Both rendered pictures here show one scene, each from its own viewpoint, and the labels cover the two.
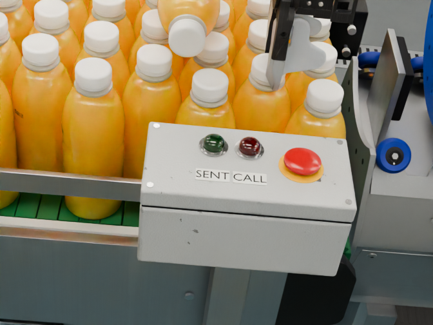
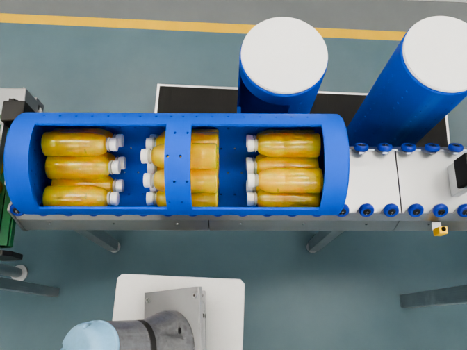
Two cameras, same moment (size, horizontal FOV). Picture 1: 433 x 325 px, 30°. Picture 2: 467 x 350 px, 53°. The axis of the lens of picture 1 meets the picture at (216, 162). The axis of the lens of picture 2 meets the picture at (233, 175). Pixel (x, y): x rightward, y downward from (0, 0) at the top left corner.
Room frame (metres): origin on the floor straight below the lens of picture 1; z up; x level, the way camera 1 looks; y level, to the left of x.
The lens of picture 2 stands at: (0.51, -0.87, 2.36)
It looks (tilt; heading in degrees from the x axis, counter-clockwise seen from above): 73 degrees down; 2
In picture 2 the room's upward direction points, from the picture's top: 2 degrees clockwise
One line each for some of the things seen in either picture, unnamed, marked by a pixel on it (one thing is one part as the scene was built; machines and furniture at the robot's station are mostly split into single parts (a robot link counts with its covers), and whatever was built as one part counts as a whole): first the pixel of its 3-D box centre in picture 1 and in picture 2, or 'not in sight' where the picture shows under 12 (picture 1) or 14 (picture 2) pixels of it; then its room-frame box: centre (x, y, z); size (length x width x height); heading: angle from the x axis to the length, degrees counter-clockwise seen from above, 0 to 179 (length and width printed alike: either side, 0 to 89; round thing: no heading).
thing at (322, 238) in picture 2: not in sight; (324, 236); (0.89, -1.27, 0.31); 0.06 x 0.06 x 0.63; 4
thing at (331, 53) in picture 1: (319, 57); not in sight; (0.78, -0.10, 1.09); 0.04 x 0.04 x 0.02
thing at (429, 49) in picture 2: not in sight; (445, 53); (1.38, -1.50, 1.03); 0.28 x 0.28 x 0.01
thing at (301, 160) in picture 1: (301, 162); not in sight; (0.58, -0.08, 1.11); 0.04 x 0.04 x 0.01
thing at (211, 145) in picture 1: (214, 142); not in sight; (0.59, 0.01, 1.11); 0.02 x 0.02 x 0.01
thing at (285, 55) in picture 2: not in sight; (284, 54); (1.33, -0.99, 1.03); 0.28 x 0.28 x 0.01
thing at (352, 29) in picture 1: (336, 28); (19, 118); (1.08, -0.15, 0.95); 0.10 x 0.07 x 0.10; 4
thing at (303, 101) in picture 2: not in sight; (272, 112); (1.33, -0.99, 0.59); 0.28 x 0.28 x 0.88
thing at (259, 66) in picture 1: (269, 69); not in sight; (0.74, -0.04, 1.09); 0.04 x 0.04 x 0.02
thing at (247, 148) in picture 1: (249, 146); not in sight; (0.59, -0.03, 1.11); 0.02 x 0.02 x 0.01
